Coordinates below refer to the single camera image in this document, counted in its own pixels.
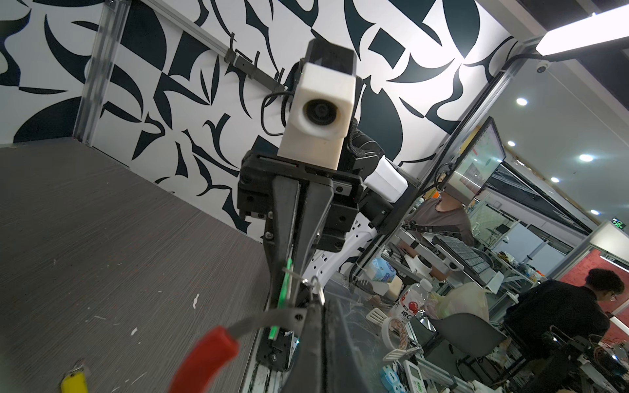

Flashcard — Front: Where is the black wall hook rack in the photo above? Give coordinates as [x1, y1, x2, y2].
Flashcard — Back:
[224, 33, 285, 93]

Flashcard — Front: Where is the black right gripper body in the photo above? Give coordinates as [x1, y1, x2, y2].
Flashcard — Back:
[238, 150, 363, 253]

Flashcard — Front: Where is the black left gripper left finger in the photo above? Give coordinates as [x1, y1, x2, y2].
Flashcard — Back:
[281, 303, 324, 393]

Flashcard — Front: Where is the seated person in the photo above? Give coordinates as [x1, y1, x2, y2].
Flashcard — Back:
[405, 191, 475, 247]

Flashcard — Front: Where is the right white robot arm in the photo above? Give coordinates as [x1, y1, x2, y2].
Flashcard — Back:
[238, 65, 410, 308]

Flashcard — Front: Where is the computer monitor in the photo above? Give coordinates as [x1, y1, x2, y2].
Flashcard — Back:
[440, 117, 506, 206]

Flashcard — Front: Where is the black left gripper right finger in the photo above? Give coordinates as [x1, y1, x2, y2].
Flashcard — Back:
[323, 299, 371, 393]

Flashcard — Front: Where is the black keyboard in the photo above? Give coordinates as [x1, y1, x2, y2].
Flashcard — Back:
[432, 234, 496, 286]

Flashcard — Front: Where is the person in black shirt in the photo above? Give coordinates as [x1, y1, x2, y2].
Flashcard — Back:
[503, 269, 625, 392]

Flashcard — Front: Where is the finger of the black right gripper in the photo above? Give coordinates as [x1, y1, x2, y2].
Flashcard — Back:
[287, 180, 334, 305]
[264, 176, 300, 307]

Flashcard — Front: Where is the plastic bottle red label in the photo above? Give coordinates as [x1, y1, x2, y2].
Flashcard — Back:
[388, 278, 433, 323]

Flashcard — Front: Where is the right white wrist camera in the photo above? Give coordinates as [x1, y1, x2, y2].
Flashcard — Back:
[278, 38, 357, 170]

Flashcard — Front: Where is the grey office chair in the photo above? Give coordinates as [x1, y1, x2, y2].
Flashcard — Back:
[423, 313, 507, 377]

